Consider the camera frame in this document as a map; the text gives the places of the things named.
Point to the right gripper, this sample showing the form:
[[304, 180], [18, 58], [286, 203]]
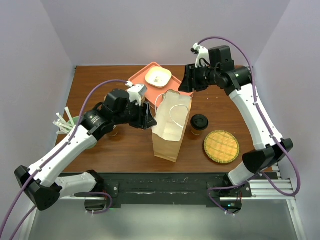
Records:
[[189, 84]]

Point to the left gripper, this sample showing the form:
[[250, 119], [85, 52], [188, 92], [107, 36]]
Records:
[[145, 120]]

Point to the brown paper bag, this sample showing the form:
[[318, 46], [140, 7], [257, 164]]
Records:
[[172, 112]]

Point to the brown paper cup stack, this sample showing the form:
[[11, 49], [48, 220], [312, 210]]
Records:
[[114, 132]]

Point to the black cup lid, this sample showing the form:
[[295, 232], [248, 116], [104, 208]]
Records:
[[199, 122]]

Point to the single brown paper cup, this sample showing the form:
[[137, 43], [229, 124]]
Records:
[[197, 131]]

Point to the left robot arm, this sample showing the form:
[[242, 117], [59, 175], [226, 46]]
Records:
[[42, 182]]

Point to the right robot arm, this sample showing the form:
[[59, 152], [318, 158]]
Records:
[[215, 66]]

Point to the cream square bowl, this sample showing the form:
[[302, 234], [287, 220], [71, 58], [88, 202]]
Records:
[[158, 77]]

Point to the woven bamboo coaster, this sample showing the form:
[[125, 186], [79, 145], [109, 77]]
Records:
[[221, 147]]

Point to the green cup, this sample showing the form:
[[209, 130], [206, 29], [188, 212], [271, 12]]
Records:
[[82, 138]]

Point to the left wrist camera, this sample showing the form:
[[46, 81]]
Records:
[[136, 92]]

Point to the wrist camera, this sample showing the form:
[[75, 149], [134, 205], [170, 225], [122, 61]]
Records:
[[136, 92], [202, 55]]

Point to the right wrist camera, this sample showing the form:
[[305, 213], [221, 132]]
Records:
[[202, 55]]

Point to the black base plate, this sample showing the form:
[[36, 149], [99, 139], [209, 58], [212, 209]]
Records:
[[170, 188]]

